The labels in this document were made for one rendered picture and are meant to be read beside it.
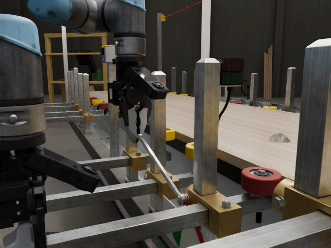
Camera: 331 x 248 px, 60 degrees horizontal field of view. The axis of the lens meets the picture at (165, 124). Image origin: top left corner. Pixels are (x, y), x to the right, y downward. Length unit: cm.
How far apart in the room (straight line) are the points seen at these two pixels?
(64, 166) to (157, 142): 40
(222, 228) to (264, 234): 25
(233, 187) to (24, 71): 65
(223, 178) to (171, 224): 41
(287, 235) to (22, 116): 33
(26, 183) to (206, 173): 32
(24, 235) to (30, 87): 21
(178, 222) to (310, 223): 26
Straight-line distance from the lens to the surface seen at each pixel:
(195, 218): 55
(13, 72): 40
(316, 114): 36
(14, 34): 40
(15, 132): 41
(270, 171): 65
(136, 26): 69
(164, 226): 53
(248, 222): 86
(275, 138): 95
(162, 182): 75
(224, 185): 91
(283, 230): 32
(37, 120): 41
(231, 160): 78
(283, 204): 41
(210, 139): 56
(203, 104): 54
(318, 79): 36
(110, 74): 125
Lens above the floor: 111
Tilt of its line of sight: 10 degrees down
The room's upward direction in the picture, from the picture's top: straight up
